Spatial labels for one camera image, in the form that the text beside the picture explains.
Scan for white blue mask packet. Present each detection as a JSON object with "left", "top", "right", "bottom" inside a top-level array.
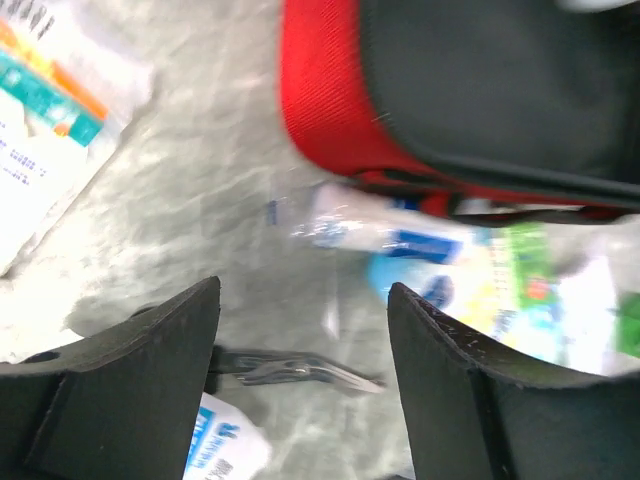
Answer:
[{"left": 183, "top": 393, "right": 272, "bottom": 480}]

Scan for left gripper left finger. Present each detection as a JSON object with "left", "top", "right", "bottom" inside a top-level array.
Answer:
[{"left": 1, "top": 277, "right": 220, "bottom": 479}]

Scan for small green box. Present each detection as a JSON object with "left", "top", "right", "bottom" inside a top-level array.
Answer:
[{"left": 505, "top": 223, "right": 556, "bottom": 310}]

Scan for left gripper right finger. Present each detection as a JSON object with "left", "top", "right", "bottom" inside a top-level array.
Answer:
[{"left": 387, "top": 283, "right": 639, "bottom": 480}]

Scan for black handled scissors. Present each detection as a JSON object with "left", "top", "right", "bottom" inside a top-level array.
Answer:
[{"left": 204, "top": 345, "right": 386, "bottom": 394}]

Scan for red black medicine bag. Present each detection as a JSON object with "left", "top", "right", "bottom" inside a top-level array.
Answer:
[{"left": 279, "top": 0, "right": 639, "bottom": 226}]

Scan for white blue ointment tube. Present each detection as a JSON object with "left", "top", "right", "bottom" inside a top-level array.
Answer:
[{"left": 267, "top": 182, "right": 472, "bottom": 264}]

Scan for blue cotton swab bag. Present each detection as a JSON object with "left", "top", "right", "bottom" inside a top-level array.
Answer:
[{"left": 368, "top": 229, "right": 639, "bottom": 376}]

